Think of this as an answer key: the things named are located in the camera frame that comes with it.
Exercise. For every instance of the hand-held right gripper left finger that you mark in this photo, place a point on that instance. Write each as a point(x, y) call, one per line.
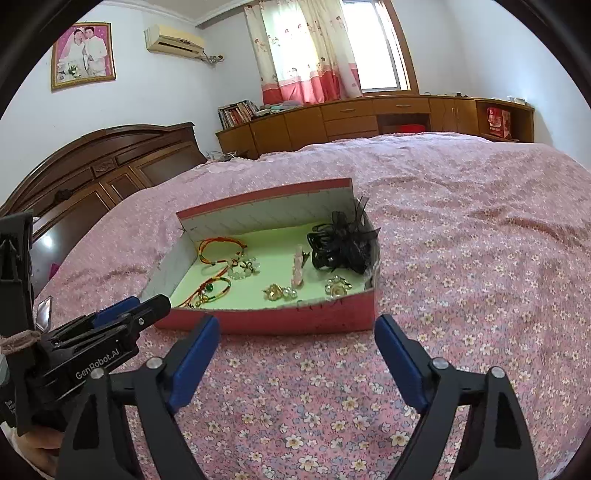
point(194, 364)

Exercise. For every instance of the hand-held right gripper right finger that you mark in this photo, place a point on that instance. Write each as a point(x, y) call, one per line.
point(401, 364)

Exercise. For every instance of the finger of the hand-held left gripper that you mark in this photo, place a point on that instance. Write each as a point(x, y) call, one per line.
point(147, 311)
point(115, 308)

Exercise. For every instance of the pink cardboard box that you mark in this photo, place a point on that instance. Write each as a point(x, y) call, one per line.
point(277, 318)

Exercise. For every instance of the pink bunny hair clip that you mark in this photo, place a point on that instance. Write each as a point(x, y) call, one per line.
point(299, 272)

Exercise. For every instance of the person's left hand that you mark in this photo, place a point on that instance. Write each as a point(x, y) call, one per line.
point(41, 447)

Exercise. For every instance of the brown twine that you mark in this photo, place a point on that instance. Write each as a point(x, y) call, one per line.
point(21, 341)

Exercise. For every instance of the black ribbon hair bow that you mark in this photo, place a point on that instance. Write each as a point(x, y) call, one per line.
point(341, 249)

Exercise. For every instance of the dark wooden headboard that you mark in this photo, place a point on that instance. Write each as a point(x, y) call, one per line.
point(115, 161)

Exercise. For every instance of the row of books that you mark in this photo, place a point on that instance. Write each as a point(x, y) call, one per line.
point(236, 114)

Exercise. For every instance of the red cloth item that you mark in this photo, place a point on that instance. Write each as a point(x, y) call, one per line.
point(411, 128)

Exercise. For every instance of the folded clothes pile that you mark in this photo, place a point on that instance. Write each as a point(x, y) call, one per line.
point(277, 108)

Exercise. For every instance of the long wooden cabinet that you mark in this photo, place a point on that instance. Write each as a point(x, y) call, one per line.
point(351, 122)

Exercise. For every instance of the framed wedding photo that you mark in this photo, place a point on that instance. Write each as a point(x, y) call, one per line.
point(84, 55)

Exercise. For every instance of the red gift box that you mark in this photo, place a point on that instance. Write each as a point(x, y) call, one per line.
point(499, 122)

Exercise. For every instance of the pink patterned curtain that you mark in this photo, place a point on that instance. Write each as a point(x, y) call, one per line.
point(304, 50)

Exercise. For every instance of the window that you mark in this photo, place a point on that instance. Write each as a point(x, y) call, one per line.
point(383, 46)

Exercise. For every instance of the wall air conditioner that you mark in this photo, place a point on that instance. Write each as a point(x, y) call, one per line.
point(174, 40)

